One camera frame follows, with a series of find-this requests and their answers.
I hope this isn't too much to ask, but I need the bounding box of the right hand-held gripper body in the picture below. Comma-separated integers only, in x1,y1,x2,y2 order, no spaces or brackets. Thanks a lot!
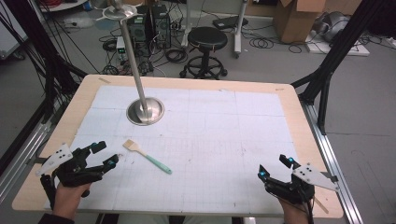
263,162,340,206

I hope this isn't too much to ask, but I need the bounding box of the white floor board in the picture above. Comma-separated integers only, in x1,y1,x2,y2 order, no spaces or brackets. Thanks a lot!
304,30,372,58

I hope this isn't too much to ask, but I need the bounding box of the white table leg frame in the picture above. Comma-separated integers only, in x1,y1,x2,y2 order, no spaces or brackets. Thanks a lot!
181,0,249,60

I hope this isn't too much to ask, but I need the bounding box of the person's left hand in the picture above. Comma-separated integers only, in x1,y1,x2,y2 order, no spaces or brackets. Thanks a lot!
51,182,92,220

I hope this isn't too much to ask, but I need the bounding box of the black metal frame stand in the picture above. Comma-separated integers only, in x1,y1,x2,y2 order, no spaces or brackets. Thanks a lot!
290,0,389,136
3,0,89,123

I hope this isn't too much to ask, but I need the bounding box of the coiled black cable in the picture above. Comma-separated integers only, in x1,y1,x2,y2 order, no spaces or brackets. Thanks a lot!
163,48,189,64
248,36,276,50

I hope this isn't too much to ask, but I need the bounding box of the metal stand with round base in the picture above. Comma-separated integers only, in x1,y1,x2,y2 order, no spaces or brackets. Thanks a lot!
102,0,165,127

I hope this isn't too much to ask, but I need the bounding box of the flat black device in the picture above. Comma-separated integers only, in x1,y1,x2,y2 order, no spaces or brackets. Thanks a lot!
212,15,249,31

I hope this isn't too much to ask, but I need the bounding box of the small bench power supply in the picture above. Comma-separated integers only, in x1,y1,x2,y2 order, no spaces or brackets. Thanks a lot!
115,35,129,62

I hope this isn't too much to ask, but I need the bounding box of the grey rounded appliance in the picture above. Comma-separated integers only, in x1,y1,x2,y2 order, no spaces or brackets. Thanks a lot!
313,10,351,44

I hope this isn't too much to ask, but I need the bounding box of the cardboard box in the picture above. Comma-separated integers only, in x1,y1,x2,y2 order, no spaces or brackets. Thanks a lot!
274,0,329,45

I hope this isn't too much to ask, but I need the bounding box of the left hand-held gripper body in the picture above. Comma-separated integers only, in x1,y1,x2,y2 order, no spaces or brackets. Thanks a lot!
35,143,108,210

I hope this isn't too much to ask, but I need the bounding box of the black computer tower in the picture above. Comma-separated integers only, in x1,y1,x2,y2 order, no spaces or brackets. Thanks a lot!
151,4,173,50
126,13,153,52

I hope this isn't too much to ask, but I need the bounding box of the person's right hand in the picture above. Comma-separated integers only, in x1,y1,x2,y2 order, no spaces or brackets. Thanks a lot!
278,198,311,224

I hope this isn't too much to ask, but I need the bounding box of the black round stool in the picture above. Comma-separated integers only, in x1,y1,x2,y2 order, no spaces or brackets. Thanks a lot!
178,26,229,80

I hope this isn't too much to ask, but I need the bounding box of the aluminium rail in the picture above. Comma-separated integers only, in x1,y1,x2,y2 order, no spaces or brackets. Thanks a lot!
299,101,364,224
0,120,52,204

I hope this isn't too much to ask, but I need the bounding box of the green-handled pastry brush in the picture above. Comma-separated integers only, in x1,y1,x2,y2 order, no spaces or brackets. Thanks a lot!
122,138,173,175

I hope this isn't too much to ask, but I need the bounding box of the white grid paper mat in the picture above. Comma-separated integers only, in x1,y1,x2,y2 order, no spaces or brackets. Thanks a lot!
43,85,312,217

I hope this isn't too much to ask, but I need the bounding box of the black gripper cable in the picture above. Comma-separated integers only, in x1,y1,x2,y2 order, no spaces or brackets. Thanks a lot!
305,199,316,224

